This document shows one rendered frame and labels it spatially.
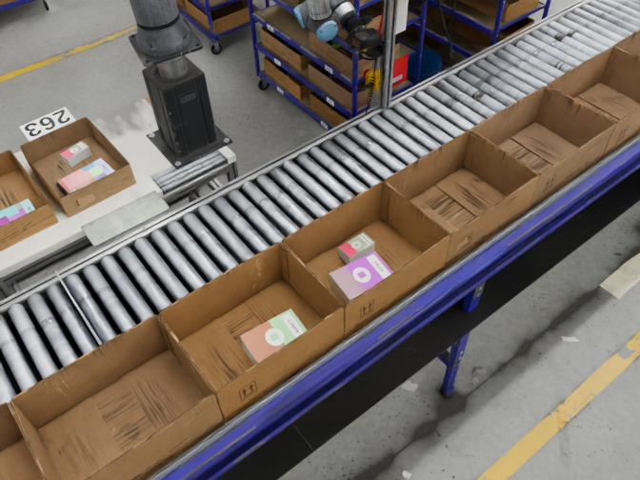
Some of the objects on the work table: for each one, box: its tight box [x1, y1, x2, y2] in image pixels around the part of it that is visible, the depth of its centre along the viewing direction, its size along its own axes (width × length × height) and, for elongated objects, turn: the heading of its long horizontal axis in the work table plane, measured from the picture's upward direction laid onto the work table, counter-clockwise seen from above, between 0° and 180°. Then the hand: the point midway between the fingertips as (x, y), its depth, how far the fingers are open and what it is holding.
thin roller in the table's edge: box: [155, 150, 219, 185], centre depth 241 cm, size 2×28×2 cm, turn 129°
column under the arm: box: [142, 56, 232, 170], centre depth 238 cm, size 26×26×33 cm
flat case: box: [0, 198, 36, 227], centre depth 219 cm, size 14×19×2 cm
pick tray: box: [20, 117, 136, 218], centre depth 235 cm, size 28×38×10 cm
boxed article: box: [60, 141, 92, 167], centre depth 242 cm, size 6×10×5 cm, turn 140°
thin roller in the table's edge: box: [158, 154, 223, 189], centre depth 239 cm, size 2×28×2 cm, turn 129°
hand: (375, 54), depth 251 cm, fingers closed
